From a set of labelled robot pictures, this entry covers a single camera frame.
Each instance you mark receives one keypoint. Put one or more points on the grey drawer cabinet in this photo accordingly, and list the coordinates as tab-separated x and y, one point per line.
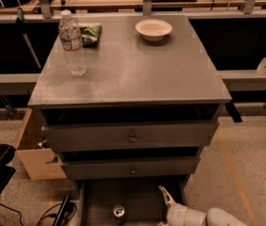
132	81

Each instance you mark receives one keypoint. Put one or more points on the grey drawer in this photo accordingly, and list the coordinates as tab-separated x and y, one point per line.
129	168
75	138
141	197

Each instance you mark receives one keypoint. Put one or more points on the white paper bowl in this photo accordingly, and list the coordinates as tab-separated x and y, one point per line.
153	30

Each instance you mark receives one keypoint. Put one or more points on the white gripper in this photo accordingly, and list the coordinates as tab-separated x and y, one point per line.
176	215

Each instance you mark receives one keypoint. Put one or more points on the green chip bag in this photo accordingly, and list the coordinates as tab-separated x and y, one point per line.
91	33

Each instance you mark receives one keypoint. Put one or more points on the clear plastic water bottle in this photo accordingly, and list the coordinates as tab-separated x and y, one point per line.
71	40

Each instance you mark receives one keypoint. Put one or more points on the grey top drawer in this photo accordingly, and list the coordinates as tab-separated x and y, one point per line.
75	138

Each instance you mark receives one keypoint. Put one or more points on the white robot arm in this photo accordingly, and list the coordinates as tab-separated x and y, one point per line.
220	217

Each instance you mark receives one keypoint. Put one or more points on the grey middle drawer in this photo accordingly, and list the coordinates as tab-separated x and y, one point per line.
129	168

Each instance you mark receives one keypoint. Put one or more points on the grey bottom drawer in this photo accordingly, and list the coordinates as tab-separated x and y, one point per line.
141	197

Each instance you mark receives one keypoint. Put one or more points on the redbull can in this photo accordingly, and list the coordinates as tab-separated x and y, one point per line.
119	213

